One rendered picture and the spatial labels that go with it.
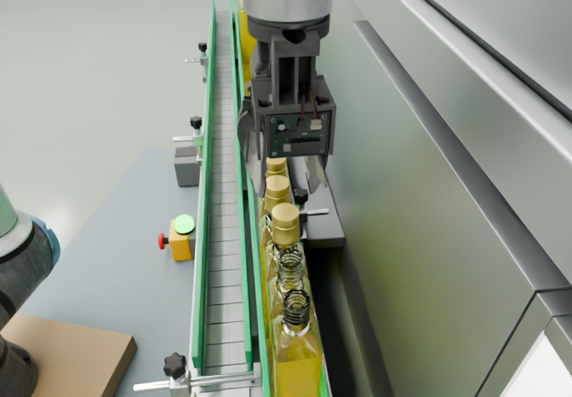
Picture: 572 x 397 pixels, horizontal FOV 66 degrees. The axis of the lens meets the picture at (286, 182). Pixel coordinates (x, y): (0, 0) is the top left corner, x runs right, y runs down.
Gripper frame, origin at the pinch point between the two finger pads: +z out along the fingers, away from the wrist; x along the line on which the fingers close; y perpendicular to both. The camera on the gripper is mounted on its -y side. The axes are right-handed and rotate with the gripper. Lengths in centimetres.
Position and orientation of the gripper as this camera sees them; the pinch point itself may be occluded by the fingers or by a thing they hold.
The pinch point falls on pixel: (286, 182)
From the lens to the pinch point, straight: 51.3
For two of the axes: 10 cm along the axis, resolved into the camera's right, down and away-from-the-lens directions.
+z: 0.0, 7.8, 6.3
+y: 1.3, 6.2, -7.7
